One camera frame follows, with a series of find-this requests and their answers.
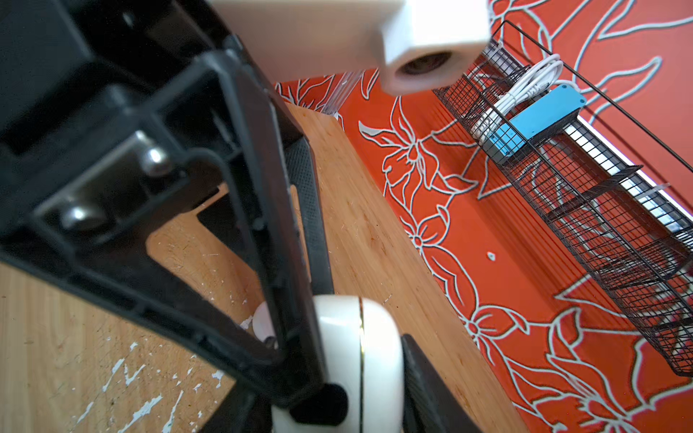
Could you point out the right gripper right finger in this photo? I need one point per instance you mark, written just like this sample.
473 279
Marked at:
429 405

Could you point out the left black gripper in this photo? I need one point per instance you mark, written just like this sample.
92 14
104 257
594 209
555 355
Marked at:
118 116

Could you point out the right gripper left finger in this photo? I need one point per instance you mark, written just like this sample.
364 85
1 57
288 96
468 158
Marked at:
242 410

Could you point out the cream earbud charging case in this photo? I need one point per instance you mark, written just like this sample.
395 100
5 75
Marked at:
364 381

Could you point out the white round charging case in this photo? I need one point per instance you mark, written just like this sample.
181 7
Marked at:
262 325

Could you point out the light blue power strip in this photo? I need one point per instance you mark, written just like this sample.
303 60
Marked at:
505 140

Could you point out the black wire wall basket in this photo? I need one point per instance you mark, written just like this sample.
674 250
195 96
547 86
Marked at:
631 236

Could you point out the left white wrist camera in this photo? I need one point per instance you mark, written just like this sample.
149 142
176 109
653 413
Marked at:
415 45

